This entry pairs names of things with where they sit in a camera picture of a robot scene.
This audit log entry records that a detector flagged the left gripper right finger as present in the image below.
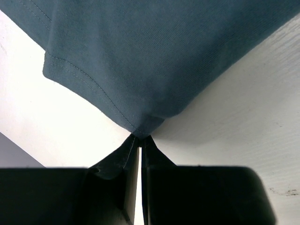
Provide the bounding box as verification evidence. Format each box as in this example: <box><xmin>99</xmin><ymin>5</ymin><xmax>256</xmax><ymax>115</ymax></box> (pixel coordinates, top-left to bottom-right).
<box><xmin>142</xmin><ymin>136</ymin><xmax>183</xmax><ymax>225</ymax></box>

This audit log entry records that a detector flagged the blue t shirt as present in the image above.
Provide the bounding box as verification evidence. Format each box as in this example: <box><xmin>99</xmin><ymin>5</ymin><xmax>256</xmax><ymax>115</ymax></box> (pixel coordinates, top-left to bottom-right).
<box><xmin>0</xmin><ymin>0</ymin><xmax>300</xmax><ymax>138</ymax></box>

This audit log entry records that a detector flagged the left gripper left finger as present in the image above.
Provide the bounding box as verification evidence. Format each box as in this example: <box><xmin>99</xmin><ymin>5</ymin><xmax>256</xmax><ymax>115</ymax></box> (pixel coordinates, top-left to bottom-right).
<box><xmin>79</xmin><ymin>135</ymin><xmax>139</xmax><ymax>225</ymax></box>

